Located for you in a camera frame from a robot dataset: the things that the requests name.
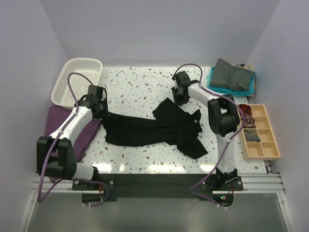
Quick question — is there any wooden compartment tray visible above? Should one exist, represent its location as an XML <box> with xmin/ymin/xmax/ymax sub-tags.
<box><xmin>239</xmin><ymin>104</ymin><xmax>281</xmax><ymax>161</ymax></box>

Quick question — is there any white plastic basket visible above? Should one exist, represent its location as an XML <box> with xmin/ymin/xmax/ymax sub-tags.
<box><xmin>51</xmin><ymin>58</ymin><xmax>103</xmax><ymax>108</ymax></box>

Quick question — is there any red patterned cloth in tray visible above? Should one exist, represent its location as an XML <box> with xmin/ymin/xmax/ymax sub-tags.
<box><xmin>239</xmin><ymin>104</ymin><xmax>256</xmax><ymax>128</ymax></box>

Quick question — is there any grey cloth in tray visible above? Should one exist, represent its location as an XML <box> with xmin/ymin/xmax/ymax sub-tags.
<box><xmin>244</xmin><ymin>130</ymin><xmax>260</xmax><ymax>142</ymax></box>

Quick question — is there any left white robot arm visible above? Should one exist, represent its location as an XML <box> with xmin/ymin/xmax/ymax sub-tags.
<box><xmin>36</xmin><ymin>85</ymin><xmax>109</xmax><ymax>189</ymax></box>

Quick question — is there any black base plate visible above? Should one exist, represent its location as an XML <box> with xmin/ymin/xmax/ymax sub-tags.
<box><xmin>72</xmin><ymin>174</ymin><xmax>244</xmax><ymax>206</ymax></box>

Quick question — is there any black t shirt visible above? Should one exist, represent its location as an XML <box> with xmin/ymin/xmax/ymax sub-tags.
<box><xmin>102</xmin><ymin>98</ymin><xmax>208</xmax><ymax>160</ymax></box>

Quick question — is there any purple cloth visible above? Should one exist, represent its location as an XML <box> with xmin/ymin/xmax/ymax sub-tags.
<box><xmin>44</xmin><ymin>105</ymin><xmax>102</xmax><ymax>183</ymax></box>

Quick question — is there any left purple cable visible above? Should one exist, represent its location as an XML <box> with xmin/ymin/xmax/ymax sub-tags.
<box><xmin>37</xmin><ymin>72</ymin><xmax>111</xmax><ymax>207</ymax></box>

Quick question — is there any teal folded t shirt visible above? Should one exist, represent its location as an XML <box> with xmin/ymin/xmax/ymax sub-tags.
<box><xmin>206</xmin><ymin>66</ymin><xmax>256</xmax><ymax>97</ymax></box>

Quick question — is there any grey folded t shirt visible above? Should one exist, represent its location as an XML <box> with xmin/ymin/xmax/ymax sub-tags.
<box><xmin>210</xmin><ymin>58</ymin><xmax>255</xmax><ymax>91</ymax></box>

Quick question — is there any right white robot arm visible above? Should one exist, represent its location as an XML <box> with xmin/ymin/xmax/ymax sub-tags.
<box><xmin>172</xmin><ymin>71</ymin><xmax>240</xmax><ymax>190</ymax></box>

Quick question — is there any aluminium rail frame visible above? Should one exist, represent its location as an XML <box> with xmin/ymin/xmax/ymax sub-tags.
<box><xmin>18</xmin><ymin>163</ymin><xmax>297</xmax><ymax>232</ymax></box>

